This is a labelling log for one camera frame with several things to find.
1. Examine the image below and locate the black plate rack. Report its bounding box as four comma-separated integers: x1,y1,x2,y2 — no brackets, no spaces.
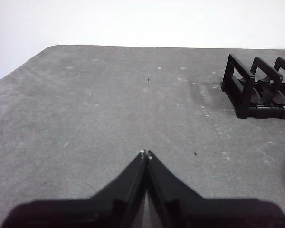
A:
221,54,285,119

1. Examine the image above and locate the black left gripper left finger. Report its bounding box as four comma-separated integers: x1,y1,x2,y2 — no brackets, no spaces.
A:
1,149,147,228

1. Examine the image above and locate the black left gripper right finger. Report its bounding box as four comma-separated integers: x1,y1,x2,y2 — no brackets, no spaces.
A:
146,149,285,228

